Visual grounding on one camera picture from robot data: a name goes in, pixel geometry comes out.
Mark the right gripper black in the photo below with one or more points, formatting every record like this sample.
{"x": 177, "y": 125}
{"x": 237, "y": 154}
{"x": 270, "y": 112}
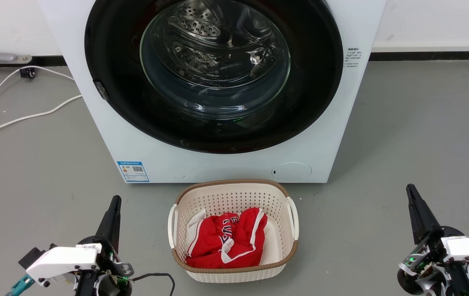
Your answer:
{"x": 433, "y": 255}

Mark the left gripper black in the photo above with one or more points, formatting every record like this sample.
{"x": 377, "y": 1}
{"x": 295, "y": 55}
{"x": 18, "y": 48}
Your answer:
{"x": 105, "y": 279}

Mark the round black glass washer door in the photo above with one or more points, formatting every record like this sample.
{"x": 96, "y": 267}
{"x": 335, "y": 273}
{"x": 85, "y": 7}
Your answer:
{"x": 312, "y": 102}

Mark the white front-load washing machine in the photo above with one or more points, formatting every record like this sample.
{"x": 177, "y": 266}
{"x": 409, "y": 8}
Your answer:
{"x": 333, "y": 135}

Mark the blue energy label sticker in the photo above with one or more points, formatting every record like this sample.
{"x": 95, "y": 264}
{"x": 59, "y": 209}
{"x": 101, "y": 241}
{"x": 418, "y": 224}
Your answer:
{"x": 133, "y": 171}

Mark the red sports garment white trim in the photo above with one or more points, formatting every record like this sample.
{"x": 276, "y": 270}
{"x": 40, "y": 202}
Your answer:
{"x": 218, "y": 242}

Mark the cream perforated laundry basket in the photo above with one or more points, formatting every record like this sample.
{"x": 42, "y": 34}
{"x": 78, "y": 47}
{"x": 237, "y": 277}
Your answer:
{"x": 234, "y": 193}

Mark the round white filter cover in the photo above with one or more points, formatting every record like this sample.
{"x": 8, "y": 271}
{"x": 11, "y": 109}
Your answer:
{"x": 291, "y": 172}

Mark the small black floor plug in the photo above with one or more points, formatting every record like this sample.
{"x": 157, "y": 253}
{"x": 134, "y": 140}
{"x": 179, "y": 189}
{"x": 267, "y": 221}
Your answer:
{"x": 28, "y": 72}

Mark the printed warning text label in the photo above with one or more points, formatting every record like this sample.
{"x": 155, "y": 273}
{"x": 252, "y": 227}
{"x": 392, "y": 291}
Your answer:
{"x": 352, "y": 57}

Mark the perforated steel washer drum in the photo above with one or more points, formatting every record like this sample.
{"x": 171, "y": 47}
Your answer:
{"x": 201, "y": 28}

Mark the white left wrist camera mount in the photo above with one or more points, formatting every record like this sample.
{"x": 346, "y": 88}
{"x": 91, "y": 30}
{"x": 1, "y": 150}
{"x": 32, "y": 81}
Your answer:
{"x": 62, "y": 261}

